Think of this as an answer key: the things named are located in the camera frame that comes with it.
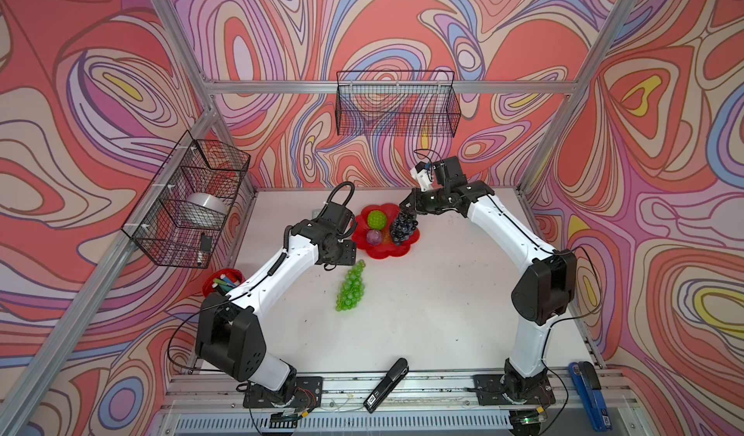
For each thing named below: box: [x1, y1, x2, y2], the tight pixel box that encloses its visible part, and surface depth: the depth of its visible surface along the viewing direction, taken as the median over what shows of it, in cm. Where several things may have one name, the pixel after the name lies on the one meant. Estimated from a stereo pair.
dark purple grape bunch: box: [390, 212, 419, 247], surface depth 86 cm
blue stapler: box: [569, 361, 613, 433], surface depth 72 cm
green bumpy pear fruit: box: [367, 209, 388, 231], surface depth 104 cm
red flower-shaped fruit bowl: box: [351, 203, 421, 260], surface depth 105 cm
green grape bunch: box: [335, 259, 367, 312], surface depth 90 cm
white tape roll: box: [179, 192, 227, 230], surface depth 74 cm
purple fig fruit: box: [366, 228, 383, 247], surface depth 101 cm
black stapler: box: [363, 357, 410, 414], surface depth 73 cm
